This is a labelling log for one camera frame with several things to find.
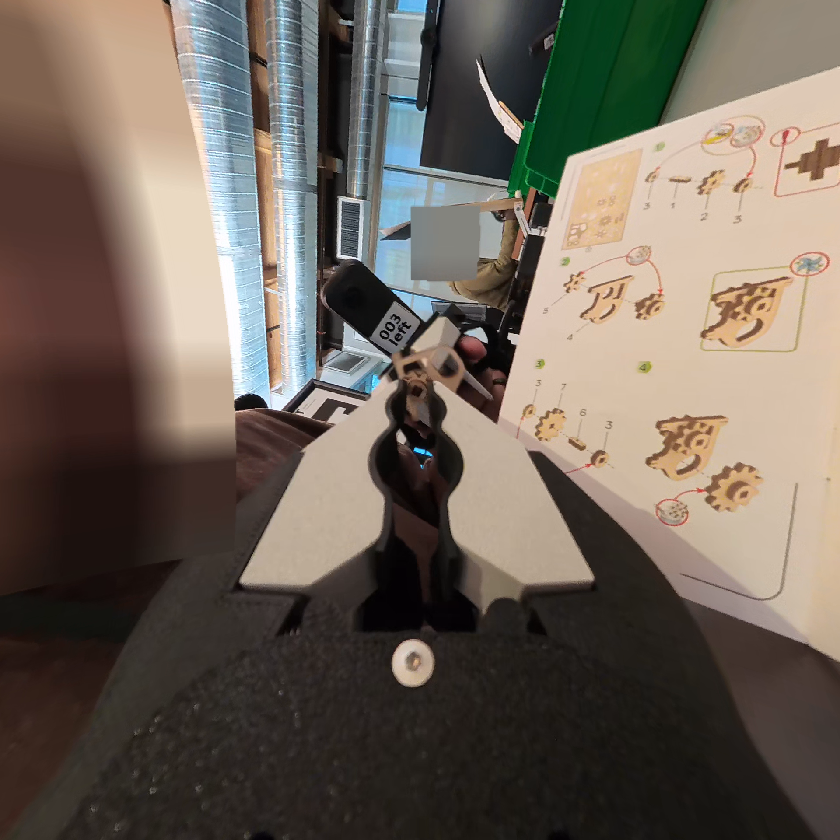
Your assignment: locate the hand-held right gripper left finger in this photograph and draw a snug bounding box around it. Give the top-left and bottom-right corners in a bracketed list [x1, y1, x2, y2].
[239, 383, 403, 609]

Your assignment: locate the black wall screen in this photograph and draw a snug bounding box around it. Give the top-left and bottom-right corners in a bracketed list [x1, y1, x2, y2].
[415, 0, 567, 181]

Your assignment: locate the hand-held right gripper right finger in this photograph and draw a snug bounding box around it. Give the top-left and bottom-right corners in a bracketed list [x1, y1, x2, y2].
[429, 386, 595, 616]

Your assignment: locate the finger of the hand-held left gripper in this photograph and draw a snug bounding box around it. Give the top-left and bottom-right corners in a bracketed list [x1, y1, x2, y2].
[410, 316, 464, 370]
[438, 351, 494, 403]

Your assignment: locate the person's left hand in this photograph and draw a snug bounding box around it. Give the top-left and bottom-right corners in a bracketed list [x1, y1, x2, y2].
[456, 333, 510, 411]

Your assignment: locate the green plastic bin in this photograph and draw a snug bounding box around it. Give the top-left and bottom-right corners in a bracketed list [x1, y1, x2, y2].
[507, 0, 711, 201]

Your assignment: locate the silver ventilation duct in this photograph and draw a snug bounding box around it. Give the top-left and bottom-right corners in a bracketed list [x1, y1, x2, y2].
[348, 0, 389, 201]
[264, 0, 322, 395]
[169, 0, 271, 403]

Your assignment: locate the small wooden puzzle piece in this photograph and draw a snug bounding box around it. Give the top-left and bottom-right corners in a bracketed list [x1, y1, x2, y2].
[405, 375, 435, 424]

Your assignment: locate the white air vent grille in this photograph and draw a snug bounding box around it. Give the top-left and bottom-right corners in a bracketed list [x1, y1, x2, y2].
[336, 195, 367, 261]

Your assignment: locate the printed assembly instruction sheet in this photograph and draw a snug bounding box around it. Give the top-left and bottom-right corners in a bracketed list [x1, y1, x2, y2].
[497, 64, 840, 665]

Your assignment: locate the black framed picture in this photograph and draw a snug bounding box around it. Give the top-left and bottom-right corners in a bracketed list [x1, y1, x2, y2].
[282, 378, 371, 424]

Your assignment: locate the white blurred panel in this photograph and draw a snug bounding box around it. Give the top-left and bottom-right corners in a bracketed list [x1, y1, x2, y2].
[0, 0, 238, 599]

